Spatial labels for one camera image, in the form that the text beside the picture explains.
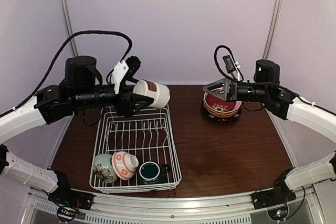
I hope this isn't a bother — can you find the pink patterned white bowl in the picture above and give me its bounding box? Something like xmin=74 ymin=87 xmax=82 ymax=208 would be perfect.
xmin=111 ymin=151 xmax=139 ymax=180

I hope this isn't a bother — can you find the dark teal mug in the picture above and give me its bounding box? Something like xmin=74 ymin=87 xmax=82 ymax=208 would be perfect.
xmin=138 ymin=161 xmax=171 ymax=185

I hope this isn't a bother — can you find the white cup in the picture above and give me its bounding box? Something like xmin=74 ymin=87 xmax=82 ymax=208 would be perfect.
xmin=133 ymin=80 xmax=171 ymax=109

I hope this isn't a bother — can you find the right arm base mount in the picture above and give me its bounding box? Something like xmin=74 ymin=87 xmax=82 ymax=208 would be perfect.
xmin=251 ymin=177 xmax=296 ymax=221

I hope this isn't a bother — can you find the right black cable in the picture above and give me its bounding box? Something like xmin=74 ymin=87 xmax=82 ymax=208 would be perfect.
xmin=214 ymin=45 xmax=336 ymax=116

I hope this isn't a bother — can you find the dark brown bowl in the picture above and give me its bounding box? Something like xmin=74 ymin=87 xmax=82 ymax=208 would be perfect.
xmin=204 ymin=92 xmax=238 ymax=113

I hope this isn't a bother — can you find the left aluminium frame post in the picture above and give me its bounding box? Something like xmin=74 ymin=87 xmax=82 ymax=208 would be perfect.
xmin=55 ymin=0 xmax=79 ymax=58

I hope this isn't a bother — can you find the black striped plate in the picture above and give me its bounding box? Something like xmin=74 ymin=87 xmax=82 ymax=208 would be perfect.
xmin=200 ymin=101 xmax=242 ymax=122

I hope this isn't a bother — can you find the black cable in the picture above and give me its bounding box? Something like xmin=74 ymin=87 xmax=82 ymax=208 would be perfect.
xmin=214 ymin=45 xmax=336 ymax=116
xmin=0 ymin=30 xmax=133 ymax=120

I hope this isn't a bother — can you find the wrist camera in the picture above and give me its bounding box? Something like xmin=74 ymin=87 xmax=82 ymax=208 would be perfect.
xmin=106 ymin=56 xmax=141 ymax=94
xmin=222 ymin=55 xmax=239 ymax=79

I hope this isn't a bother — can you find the yellow dotted plate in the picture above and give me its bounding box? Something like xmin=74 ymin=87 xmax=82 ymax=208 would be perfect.
xmin=204 ymin=103 xmax=239 ymax=118

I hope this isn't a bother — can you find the left black cable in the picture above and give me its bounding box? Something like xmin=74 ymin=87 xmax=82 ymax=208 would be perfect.
xmin=0 ymin=30 xmax=133 ymax=120

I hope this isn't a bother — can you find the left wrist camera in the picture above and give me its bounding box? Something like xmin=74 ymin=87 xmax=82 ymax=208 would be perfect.
xmin=106 ymin=56 xmax=141 ymax=94

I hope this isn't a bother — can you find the light pink plate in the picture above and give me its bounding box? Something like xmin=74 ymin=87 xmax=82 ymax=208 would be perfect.
xmin=203 ymin=92 xmax=242 ymax=116

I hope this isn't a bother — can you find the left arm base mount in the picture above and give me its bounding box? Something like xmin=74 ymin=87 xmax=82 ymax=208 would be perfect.
xmin=46 ymin=171 xmax=94 ymax=223

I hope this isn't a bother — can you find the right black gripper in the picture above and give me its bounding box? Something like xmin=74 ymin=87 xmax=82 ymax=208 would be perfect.
xmin=204 ymin=76 xmax=270 ymax=102

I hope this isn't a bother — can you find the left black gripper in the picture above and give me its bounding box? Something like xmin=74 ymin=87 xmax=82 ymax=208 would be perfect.
xmin=72 ymin=78 xmax=153 ymax=116

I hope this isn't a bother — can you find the white wire dish rack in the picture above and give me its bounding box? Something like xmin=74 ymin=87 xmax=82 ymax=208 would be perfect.
xmin=89 ymin=105 xmax=182 ymax=194

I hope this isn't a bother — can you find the right aluminium frame post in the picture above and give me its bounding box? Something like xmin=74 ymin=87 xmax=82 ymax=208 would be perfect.
xmin=262 ymin=0 xmax=284 ymax=60

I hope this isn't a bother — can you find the green floral cup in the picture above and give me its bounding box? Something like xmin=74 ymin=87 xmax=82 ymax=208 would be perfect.
xmin=93 ymin=154 xmax=118 ymax=184

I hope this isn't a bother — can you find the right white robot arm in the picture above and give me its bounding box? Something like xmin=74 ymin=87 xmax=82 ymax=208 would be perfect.
xmin=203 ymin=60 xmax=335 ymax=204

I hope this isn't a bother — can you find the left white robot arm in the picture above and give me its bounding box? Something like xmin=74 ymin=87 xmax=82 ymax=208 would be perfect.
xmin=1 ymin=56 xmax=155 ymax=205

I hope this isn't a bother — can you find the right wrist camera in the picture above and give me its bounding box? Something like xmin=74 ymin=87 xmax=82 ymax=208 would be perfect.
xmin=222 ymin=55 xmax=239 ymax=79

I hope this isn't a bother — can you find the aluminium front rail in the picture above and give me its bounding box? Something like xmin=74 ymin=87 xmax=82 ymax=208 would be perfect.
xmin=22 ymin=179 xmax=326 ymax=224

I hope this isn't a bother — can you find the aluminium frame post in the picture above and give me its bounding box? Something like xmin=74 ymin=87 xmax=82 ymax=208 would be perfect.
xmin=55 ymin=0 xmax=79 ymax=58
xmin=262 ymin=0 xmax=284 ymax=60

